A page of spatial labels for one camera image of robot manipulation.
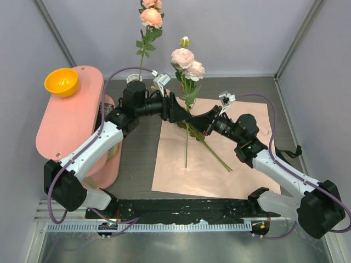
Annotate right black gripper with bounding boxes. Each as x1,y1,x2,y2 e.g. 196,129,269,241
186,105,244,145

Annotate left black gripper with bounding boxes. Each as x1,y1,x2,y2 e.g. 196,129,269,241
136,89,191,123

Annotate pink flower bouquet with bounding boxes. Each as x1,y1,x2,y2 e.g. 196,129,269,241
151,95,282,200

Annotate pale pink rose stem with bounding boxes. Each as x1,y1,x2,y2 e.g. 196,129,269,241
170,35,206,168

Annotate black ribbon gold lettering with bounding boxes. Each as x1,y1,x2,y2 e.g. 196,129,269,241
275,145,302,165

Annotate peach rose stem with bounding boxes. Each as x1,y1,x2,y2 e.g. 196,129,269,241
136,0,165,67

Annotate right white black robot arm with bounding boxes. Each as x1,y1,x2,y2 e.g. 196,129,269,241
189,106,350,239

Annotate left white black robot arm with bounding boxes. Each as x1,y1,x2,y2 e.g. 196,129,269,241
44,81,191,219

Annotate white ribbed ceramic vase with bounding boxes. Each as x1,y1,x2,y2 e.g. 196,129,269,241
126,73,143,83

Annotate red leafy flower stem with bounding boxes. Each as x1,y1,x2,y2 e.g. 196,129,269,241
176,121,233,172

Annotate black patterned box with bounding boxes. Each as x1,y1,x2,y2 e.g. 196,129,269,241
97,102,114,122

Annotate pink tiered wooden shelf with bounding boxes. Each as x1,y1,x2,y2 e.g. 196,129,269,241
36,66,122,189

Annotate orange plastic bowl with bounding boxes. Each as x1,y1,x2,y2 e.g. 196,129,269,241
44,68,79,98

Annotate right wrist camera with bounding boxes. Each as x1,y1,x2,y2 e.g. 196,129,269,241
218,91,236,115

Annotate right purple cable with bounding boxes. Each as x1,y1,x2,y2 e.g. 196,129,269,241
235,93,351,241

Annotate purple cable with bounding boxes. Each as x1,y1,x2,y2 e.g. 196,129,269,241
47,66,160,238
235,93,351,241

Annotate black mounting base plate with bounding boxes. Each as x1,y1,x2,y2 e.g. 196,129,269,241
100,198,280,225

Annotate slotted white cable duct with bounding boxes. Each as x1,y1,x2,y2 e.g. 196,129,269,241
47,221,252,232

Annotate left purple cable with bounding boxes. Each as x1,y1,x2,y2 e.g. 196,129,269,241
47,66,160,238

